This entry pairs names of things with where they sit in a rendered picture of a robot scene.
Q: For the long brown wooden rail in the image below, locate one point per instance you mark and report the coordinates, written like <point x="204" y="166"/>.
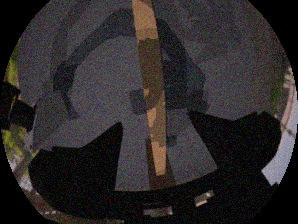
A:
<point x="152" y="79"/>

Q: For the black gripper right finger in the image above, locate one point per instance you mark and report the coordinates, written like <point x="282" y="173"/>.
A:
<point x="219" y="135"/>

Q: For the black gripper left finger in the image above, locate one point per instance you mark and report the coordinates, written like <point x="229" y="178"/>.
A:
<point x="99" y="157"/>

